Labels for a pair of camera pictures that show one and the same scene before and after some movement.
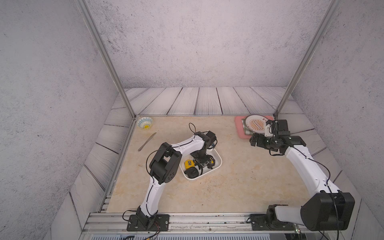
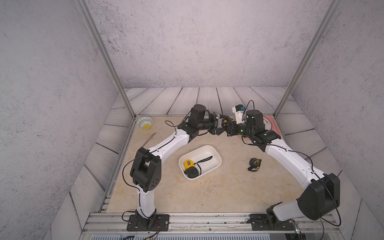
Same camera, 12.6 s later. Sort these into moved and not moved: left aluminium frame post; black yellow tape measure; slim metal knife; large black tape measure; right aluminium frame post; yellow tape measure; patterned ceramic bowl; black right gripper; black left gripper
Moved: black left gripper; black right gripper; black yellow tape measure
Not moved: large black tape measure; yellow tape measure; left aluminium frame post; patterned ceramic bowl; right aluminium frame post; slim metal knife
